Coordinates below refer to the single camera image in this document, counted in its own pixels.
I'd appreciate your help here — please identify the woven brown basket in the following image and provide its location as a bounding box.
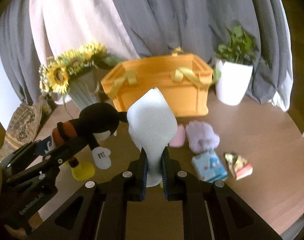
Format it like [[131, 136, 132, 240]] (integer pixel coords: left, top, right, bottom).
[[0, 101, 52, 161]]

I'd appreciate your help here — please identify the grey curtain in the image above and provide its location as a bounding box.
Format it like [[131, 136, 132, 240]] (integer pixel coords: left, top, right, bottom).
[[0, 0, 293, 111]]

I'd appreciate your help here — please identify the white knitted cloth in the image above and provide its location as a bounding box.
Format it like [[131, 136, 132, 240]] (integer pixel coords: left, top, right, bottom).
[[127, 88, 178, 187]]

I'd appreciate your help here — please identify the sunflower bouquet in vase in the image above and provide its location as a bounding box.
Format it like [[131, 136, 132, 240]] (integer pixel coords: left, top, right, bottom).
[[39, 42, 122, 109]]

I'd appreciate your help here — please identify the orange plastic storage crate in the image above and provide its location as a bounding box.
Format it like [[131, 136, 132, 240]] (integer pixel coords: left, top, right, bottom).
[[101, 53, 213, 117]]

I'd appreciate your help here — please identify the pink soft pad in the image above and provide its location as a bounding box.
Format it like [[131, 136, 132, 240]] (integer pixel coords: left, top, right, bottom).
[[169, 124, 186, 148]]

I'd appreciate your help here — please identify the black mouse plush toy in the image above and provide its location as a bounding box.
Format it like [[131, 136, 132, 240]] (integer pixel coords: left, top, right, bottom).
[[45, 102, 128, 170]]

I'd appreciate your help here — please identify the fluffy lavender plush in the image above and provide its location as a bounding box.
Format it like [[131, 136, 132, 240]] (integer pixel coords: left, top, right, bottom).
[[185, 121, 220, 154]]

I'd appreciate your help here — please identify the white pot green plant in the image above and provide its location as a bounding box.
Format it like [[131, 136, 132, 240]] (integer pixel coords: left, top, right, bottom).
[[215, 25, 258, 106]]

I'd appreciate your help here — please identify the colourful folded paper pack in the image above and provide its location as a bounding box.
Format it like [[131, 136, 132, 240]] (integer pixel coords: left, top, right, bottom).
[[224, 151, 253, 180]]

